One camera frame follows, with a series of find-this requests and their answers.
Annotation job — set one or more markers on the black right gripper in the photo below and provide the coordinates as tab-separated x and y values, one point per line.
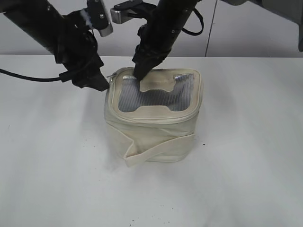
146	59

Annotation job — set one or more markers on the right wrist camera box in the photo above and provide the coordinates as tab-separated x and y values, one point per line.
126	11

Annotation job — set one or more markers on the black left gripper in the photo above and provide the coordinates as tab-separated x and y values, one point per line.
87	74

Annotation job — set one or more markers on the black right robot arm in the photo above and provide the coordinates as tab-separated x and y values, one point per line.
159	34

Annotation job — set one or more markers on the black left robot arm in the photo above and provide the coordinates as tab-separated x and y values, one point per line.
69	38

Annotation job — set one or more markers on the cream fabric zipper bag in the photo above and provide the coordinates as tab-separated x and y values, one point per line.
153	120

